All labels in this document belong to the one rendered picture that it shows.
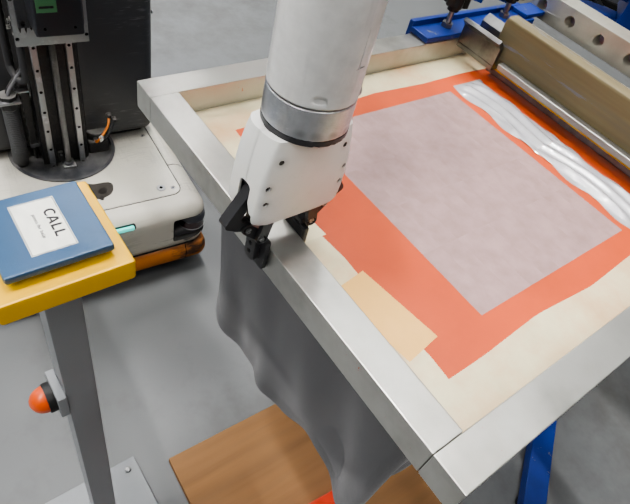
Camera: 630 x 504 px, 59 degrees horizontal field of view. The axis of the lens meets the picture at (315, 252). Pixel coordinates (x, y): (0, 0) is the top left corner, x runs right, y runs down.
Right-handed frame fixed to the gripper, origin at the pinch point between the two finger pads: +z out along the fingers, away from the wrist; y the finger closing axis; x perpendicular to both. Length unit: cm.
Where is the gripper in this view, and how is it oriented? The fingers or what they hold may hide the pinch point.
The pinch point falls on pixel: (276, 239)
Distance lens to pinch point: 57.1
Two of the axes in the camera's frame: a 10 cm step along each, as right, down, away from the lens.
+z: -2.1, 6.5, 7.3
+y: -7.9, 3.3, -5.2
